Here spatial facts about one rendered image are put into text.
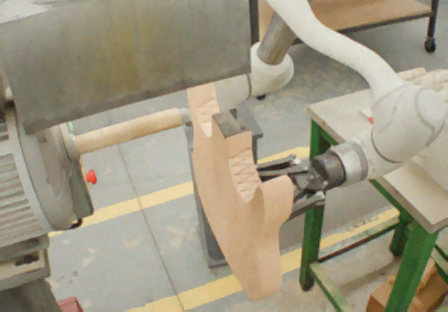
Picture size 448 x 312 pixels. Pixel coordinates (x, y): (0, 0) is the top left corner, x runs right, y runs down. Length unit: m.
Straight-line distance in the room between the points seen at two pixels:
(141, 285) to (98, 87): 1.64
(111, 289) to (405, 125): 1.63
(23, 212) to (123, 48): 0.29
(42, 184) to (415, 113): 0.62
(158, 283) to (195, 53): 1.64
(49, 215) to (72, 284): 1.55
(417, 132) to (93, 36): 0.57
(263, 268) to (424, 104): 0.40
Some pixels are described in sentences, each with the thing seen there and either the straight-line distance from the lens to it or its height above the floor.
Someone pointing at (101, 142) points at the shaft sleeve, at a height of 1.25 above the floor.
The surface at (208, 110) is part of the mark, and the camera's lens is 0.83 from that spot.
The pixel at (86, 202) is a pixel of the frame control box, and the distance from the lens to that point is 1.08.
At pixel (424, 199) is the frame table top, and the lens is 1.12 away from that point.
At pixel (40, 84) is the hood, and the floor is 1.44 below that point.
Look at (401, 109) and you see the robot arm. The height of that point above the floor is 1.24.
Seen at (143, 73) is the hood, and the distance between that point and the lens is 0.54.
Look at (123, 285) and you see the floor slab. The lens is 2.13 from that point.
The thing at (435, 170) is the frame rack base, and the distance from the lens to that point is 1.16.
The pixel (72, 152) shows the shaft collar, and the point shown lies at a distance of 0.74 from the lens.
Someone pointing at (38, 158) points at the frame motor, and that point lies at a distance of 0.63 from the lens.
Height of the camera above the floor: 1.66
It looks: 36 degrees down
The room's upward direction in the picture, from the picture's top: 5 degrees counter-clockwise
